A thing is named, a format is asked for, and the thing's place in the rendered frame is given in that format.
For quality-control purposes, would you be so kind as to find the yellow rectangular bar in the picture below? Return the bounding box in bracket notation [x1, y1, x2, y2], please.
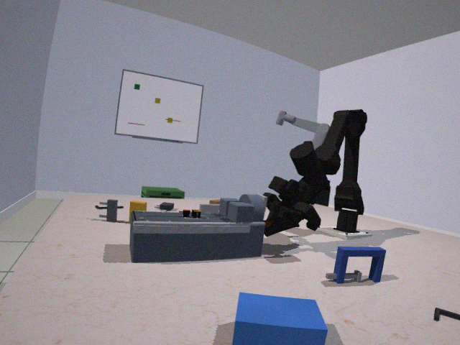
[129, 201, 147, 223]

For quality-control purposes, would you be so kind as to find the blue c-clamp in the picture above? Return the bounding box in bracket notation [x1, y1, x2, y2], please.
[326, 247, 386, 284]

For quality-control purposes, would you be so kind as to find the blue rectangular block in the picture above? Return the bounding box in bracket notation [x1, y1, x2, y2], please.
[232, 292, 328, 345]

